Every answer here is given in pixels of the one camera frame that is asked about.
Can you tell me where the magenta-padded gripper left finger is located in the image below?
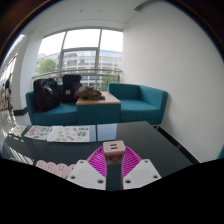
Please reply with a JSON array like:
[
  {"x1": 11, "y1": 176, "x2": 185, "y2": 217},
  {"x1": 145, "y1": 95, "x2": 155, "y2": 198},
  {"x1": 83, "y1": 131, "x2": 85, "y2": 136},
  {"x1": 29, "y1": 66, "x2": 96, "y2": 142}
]
[{"x1": 66, "y1": 146, "x2": 108, "y2": 192}]

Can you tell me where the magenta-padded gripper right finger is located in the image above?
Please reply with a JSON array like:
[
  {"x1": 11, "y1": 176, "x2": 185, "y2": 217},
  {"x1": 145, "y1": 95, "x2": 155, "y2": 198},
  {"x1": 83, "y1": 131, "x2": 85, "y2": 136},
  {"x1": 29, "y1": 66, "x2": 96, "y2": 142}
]
[{"x1": 121, "y1": 147, "x2": 163, "y2": 191}]

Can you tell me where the small pink white charger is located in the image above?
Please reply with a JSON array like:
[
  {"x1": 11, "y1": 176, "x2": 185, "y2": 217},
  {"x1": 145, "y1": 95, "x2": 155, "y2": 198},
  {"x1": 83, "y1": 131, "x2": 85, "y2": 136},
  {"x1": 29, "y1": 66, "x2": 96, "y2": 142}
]
[{"x1": 102, "y1": 139, "x2": 127, "y2": 166}]

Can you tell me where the large sticker sheet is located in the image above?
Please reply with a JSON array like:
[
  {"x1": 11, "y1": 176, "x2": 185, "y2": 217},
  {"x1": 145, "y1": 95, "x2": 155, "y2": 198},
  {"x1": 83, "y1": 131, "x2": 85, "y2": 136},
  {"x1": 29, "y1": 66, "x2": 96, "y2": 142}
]
[{"x1": 46, "y1": 125, "x2": 91, "y2": 144}]

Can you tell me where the teal wood-topped side table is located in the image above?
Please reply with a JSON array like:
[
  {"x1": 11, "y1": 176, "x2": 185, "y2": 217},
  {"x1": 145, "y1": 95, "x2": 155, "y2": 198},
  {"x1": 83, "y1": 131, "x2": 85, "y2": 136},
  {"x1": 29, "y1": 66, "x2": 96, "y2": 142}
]
[{"x1": 75, "y1": 91, "x2": 122, "y2": 125}]

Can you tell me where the small sticker sheet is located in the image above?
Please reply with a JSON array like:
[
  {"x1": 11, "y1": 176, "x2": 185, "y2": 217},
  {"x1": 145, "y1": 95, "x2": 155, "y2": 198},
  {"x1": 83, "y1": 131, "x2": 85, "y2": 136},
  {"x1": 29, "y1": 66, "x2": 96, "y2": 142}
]
[{"x1": 9, "y1": 123, "x2": 28, "y2": 138}]

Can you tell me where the teal chair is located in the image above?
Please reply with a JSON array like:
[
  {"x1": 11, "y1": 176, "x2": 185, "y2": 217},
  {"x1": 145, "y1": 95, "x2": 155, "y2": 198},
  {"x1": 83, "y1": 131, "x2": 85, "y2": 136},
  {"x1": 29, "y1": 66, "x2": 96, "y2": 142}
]
[{"x1": 217, "y1": 145, "x2": 224, "y2": 160}]

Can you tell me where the black backpack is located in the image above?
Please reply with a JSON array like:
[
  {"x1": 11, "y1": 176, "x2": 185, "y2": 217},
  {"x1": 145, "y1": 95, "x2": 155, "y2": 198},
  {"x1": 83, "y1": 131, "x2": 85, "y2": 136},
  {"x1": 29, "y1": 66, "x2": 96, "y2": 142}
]
[{"x1": 60, "y1": 73, "x2": 83, "y2": 104}]

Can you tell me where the black plastic bag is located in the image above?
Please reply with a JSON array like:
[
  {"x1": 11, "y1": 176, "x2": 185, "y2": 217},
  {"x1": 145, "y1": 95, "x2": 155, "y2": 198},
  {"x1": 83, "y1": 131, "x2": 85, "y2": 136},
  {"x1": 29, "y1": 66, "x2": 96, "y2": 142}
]
[{"x1": 32, "y1": 77, "x2": 62, "y2": 113}]

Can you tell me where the metal window railing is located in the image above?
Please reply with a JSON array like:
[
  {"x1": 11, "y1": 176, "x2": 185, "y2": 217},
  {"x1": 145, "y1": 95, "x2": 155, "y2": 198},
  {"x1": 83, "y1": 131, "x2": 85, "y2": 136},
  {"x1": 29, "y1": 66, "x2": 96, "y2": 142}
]
[{"x1": 31, "y1": 67, "x2": 124, "y2": 82}]

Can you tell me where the person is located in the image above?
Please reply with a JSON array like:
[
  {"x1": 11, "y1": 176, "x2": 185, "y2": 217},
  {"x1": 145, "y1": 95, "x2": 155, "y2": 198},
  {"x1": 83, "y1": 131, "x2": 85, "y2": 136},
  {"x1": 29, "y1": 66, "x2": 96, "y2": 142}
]
[{"x1": 3, "y1": 73, "x2": 14, "y2": 103}]

